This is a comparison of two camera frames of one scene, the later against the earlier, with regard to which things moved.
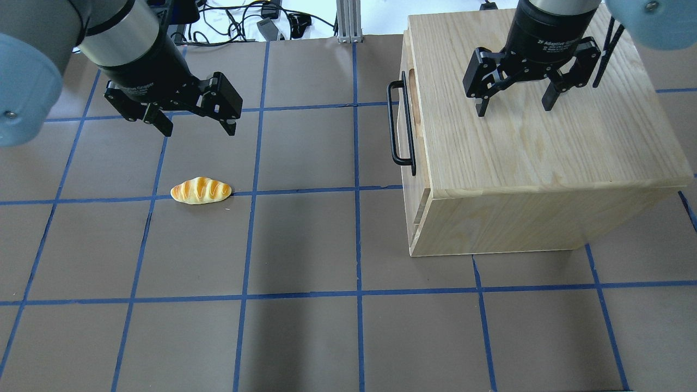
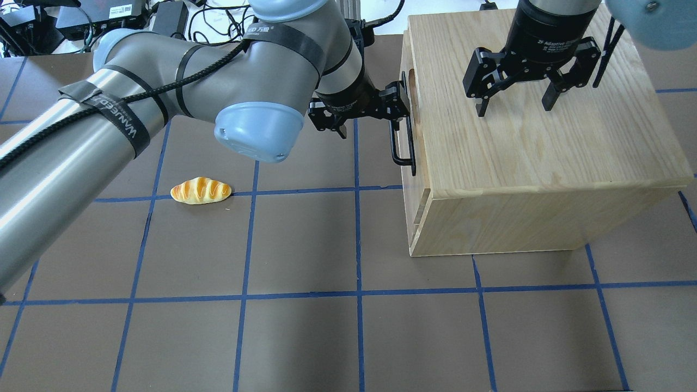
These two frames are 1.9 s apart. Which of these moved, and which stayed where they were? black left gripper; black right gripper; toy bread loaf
Moved: black left gripper
Stayed: toy bread loaf; black right gripper
